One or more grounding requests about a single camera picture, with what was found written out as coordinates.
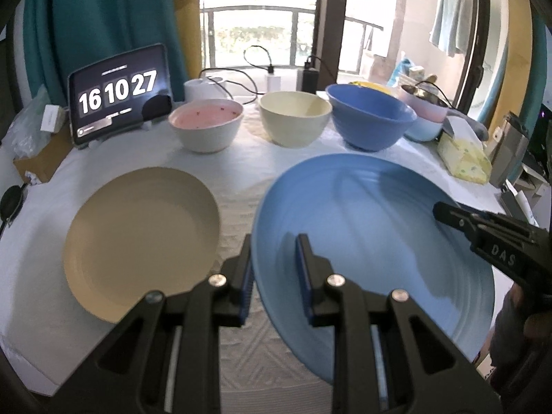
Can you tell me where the light blue hanging towel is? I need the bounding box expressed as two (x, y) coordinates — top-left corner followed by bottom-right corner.
(429, 0), (469, 58)

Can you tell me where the white desk lamp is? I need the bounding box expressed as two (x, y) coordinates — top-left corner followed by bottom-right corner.
(170, 0), (203, 82)
(164, 0), (246, 104)

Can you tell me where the grey metal container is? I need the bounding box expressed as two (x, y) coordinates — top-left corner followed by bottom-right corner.
(489, 112), (531, 188)

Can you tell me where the yellow tissue box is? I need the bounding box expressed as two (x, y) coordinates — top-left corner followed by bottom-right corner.
(436, 118), (492, 185)

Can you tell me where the blue plastic bag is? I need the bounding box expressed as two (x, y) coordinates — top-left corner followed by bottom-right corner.
(388, 58), (410, 87)

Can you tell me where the dark window frame post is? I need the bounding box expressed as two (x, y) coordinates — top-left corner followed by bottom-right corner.
(316, 0), (348, 85)

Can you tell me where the balcony railing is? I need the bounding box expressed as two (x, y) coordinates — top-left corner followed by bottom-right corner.
(200, 6), (384, 74)

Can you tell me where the black charger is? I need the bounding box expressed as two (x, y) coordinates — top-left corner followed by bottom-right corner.
(302, 57), (320, 92)

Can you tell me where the white tablet stand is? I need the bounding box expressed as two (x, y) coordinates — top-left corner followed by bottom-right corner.
(79, 120), (161, 151)

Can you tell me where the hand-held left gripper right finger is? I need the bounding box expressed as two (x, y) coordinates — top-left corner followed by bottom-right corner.
(294, 234), (503, 414)

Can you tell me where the blue plate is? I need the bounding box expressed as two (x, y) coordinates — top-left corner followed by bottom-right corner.
(251, 154), (496, 386)

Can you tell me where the clear plastic bag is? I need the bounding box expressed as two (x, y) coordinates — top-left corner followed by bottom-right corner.
(4, 86), (52, 160)

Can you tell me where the pink strawberry bowl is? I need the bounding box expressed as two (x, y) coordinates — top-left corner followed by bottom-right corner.
(168, 99), (245, 153)

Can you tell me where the black charging cable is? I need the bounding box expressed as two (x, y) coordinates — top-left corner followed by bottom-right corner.
(307, 54), (341, 82)
(198, 45), (274, 96)

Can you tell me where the cardboard box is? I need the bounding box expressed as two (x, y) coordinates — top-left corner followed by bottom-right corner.
(13, 123), (74, 184)

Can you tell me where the small white box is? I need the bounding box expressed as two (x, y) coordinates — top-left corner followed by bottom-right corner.
(41, 104), (66, 132)

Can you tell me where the person's right hand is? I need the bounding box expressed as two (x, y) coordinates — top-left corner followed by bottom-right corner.
(509, 285), (552, 346)

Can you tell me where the tablet with clock display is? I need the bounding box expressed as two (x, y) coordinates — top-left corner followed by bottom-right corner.
(68, 43), (174, 146)

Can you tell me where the white basket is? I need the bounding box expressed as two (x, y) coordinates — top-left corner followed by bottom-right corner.
(405, 73), (441, 91)

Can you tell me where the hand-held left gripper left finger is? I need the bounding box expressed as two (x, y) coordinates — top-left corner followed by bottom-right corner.
(49, 234), (255, 414)

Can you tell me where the black round device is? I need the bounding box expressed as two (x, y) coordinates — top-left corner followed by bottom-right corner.
(0, 185), (23, 225)

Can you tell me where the beige plate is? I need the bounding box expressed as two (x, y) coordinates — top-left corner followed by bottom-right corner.
(62, 166), (221, 324)

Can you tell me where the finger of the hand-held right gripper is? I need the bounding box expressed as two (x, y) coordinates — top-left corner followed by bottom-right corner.
(432, 200), (484, 242)

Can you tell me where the teal curtain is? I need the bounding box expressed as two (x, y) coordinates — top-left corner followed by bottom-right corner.
(21, 0), (190, 108)

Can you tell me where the person's right forearm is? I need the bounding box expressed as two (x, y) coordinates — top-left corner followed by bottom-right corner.
(487, 293), (552, 397)

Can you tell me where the cream bowl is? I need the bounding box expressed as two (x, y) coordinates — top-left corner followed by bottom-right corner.
(259, 90), (333, 148)

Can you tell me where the pink steel-lined bowl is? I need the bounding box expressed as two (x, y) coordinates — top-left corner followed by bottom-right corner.
(400, 84), (449, 124)

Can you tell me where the light blue bowl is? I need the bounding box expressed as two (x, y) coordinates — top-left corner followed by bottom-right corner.
(405, 116), (445, 143)

